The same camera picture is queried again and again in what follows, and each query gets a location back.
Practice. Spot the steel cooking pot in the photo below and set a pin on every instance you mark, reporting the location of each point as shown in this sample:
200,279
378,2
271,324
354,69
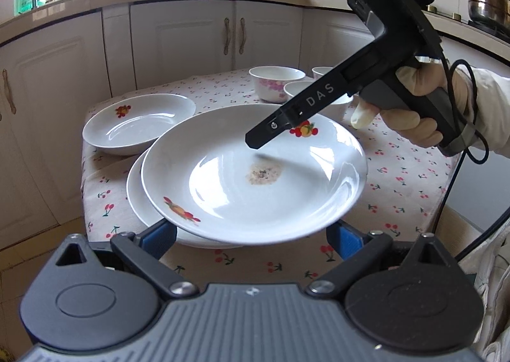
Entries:
488,3

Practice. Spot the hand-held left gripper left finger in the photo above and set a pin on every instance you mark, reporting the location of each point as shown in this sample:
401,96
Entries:
163,236

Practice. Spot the person's white clothing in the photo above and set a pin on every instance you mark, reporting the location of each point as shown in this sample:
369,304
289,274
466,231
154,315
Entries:
498,306

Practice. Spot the white kitchen cabinet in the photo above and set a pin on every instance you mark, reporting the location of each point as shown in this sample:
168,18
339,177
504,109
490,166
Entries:
179,39

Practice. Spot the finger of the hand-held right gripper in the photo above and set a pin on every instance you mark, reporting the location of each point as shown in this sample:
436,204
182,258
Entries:
275,126

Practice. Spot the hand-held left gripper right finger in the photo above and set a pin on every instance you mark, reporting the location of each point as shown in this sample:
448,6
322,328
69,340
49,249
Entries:
346,238

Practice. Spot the gas stove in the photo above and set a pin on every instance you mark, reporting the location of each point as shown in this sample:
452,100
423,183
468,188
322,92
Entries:
492,28

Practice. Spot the small white fruit-print plate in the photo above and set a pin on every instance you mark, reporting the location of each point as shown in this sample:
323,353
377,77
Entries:
139,127

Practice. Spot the person's right forearm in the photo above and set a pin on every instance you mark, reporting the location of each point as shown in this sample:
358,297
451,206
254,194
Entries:
494,115

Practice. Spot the person's right hand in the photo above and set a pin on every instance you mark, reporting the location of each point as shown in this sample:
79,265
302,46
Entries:
402,127

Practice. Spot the small white cup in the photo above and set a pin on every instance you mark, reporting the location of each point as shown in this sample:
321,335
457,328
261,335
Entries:
320,72

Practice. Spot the cherry-print tablecloth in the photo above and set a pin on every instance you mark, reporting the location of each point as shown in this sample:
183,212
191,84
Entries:
398,186

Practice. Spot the white pink-flower bowl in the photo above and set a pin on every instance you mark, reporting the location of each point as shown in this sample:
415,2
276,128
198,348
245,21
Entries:
271,85

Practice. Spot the large white fruit-print plate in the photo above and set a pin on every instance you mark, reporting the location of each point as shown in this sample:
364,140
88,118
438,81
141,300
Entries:
239,206
137,202

